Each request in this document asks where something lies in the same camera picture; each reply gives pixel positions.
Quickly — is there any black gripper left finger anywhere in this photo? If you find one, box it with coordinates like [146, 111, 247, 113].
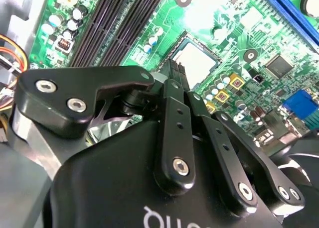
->
[14, 60, 197, 196]

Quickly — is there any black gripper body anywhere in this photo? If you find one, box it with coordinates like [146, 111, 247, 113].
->
[49, 119, 284, 228]

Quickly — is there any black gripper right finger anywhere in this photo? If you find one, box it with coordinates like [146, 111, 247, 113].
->
[178, 63, 306, 218]

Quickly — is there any metal socket cover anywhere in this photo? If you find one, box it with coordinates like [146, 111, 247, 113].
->
[87, 118, 143, 144]

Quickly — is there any silver CPU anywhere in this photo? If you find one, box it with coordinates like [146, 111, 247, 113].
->
[167, 33, 222, 88]

